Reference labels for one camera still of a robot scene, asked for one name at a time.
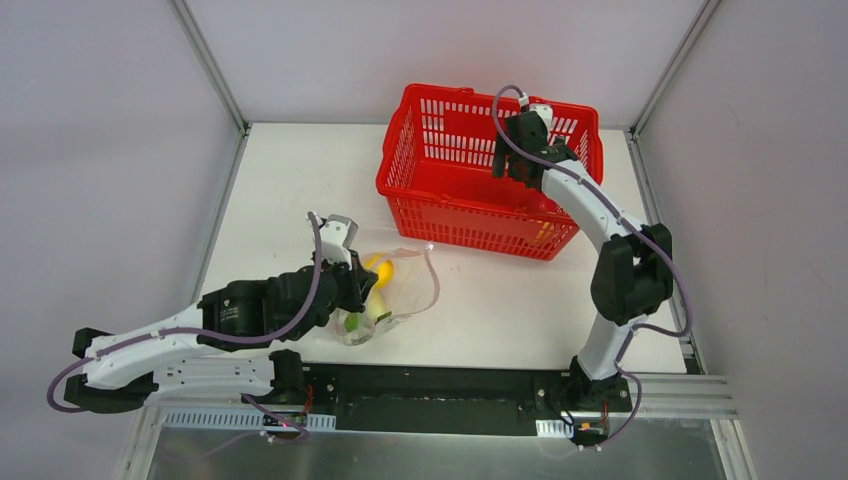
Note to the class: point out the yellow orange fruit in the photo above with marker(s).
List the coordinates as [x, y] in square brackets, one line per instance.
[382, 266]

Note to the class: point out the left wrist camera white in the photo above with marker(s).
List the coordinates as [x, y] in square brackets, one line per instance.
[335, 237]

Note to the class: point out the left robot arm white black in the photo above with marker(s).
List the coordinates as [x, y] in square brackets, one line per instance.
[119, 373]

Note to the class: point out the red plastic shopping basket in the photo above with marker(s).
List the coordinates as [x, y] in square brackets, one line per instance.
[436, 176]

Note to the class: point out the left aluminium frame post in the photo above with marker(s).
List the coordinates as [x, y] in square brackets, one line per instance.
[205, 57]

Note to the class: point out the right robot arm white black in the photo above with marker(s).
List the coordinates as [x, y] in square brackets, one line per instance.
[631, 279]

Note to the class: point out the clear pink zip top bag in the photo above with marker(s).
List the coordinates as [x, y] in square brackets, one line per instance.
[414, 289]

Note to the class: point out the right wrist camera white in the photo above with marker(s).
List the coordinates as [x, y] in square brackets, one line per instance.
[544, 111]

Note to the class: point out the right aluminium frame post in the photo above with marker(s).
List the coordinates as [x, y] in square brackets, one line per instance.
[700, 23]

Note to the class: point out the aluminium frame post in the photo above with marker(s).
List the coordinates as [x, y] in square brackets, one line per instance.
[205, 57]
[700, 23]

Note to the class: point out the green vegetable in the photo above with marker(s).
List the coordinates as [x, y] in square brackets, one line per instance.
[363, 323]

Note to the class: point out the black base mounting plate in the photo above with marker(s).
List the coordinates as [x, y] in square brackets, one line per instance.
[464, 401]

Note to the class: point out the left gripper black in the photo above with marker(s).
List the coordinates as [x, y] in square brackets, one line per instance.
[361, 285]

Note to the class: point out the white daikon radish toy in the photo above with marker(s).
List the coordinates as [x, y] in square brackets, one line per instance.
[375, 307]

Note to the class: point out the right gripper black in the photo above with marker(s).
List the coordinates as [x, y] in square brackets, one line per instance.
[515, 159]

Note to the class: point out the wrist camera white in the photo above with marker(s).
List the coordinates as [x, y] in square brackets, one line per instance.
[544, 111]
[335, 237]

